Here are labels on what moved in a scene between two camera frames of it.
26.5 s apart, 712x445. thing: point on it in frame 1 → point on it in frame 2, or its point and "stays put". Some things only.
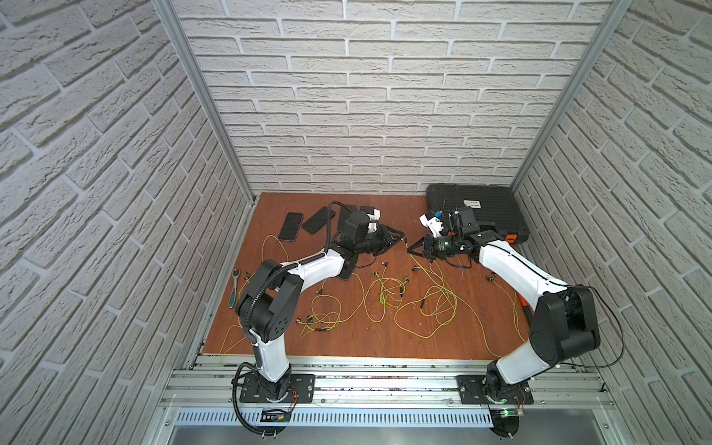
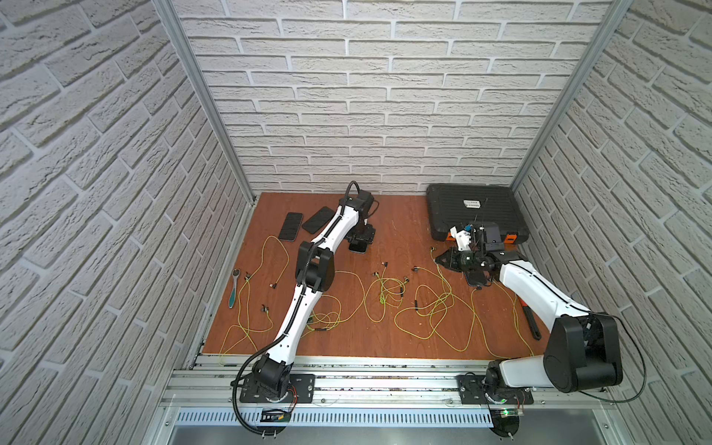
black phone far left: (291, 227) stays put
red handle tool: (526, 306) stays put
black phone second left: (318, 220) stays put
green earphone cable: (473, 312) → (515, 313)
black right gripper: (427, 248) → (453, 261)
